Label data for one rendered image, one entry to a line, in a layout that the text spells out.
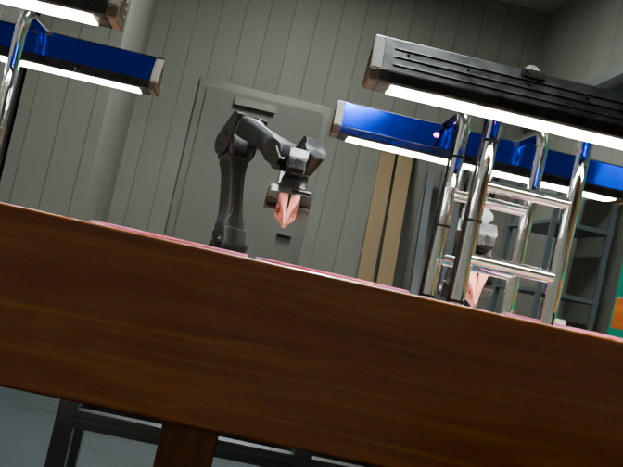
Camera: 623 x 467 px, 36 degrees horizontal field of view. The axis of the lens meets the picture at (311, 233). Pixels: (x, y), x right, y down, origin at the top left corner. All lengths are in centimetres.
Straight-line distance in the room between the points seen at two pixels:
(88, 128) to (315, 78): 230
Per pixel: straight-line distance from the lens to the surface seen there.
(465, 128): 178
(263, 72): 824
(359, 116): 191
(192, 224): 805
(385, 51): 136
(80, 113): 682
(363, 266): 778
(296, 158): 211
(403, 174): 806
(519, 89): 138
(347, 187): 818
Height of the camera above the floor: 76
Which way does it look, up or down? 2 degrees up
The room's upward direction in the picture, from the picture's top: 13 degrees clockwise
